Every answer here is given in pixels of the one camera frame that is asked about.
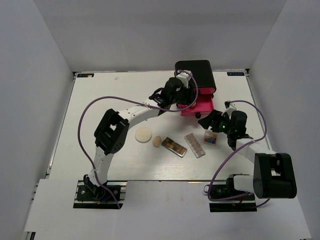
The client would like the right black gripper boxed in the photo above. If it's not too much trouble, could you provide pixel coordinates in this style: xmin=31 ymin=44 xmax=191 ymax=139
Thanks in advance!
xmin=198 ymin=109 xmax=234 ymax=135

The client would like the pink drawer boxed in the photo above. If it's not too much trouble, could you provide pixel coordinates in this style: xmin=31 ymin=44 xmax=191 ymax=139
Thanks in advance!
xmin=194 ymin=87 xmax=216 ymax=95
xmin=180 ymin=94 xmax=214 ymax=119

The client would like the pink top drawer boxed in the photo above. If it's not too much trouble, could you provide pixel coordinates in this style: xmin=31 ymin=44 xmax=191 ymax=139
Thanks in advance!
xmin=194 ymin=87 xmax=216 ymax=95

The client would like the beige makeup sponge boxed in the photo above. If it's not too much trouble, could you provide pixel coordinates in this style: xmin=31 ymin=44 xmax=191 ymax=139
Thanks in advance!
xmin=152 ymin=135 xmax=162 ymax=148

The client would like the round white powder puff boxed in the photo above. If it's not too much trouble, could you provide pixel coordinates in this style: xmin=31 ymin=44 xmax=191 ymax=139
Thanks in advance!
xmin=134 ymin=127 xmax=152 ymax=143

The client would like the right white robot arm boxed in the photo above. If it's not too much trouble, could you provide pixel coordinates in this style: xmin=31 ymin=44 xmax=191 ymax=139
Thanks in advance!
xmin=198 ymin=110 xmax=297 ymax=201

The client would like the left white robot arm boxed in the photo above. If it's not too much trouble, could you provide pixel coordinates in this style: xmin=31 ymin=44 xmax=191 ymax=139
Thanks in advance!
xmin=83 ymin=72 xmax=198 ymax=200

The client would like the small colourful eyeshadow palette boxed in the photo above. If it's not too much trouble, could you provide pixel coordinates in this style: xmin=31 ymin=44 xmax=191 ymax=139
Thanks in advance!
xmin=203 ymin=130 xmax=217 ymax=146

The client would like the clear nude eyeshadow palette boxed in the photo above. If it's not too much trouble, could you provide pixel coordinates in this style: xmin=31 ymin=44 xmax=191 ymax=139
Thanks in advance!
xmin=184 ymin=133 xmax=206 ymax=159

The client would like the black drawer organizer case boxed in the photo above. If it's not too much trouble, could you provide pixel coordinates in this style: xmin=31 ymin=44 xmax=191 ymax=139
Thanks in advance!
xmin=174 ymin=60 xmax=217 ymax=90

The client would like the brown eyeshadow palette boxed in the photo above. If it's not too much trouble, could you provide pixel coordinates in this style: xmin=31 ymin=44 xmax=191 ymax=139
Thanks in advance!
xmin=161 ymin=137 xmax=187 ymax=158

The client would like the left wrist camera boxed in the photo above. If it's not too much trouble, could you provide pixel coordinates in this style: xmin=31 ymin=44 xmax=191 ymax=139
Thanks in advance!
xmin=175 ymin=69 xmax=193 ymax=88

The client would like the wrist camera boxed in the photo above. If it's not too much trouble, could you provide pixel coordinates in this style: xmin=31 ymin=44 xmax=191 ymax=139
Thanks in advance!
xmin=175 ymin=69 xmax=193 ymax=88
xmin=224 ymin=100 xmax=237 ymax=117

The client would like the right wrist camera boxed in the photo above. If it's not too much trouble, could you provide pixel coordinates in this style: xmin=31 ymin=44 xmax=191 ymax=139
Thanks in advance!
xmin=224 ymin=100 xmax=237 ymax=117

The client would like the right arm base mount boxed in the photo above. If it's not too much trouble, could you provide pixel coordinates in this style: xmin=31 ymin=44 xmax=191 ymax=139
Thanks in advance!
xmin=203 ymin=173 xmax=257 ymax=213

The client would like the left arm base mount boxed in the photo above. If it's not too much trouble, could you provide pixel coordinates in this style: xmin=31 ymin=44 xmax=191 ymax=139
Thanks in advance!
xmin=73 ymin=180 xmax=127 ymax=210

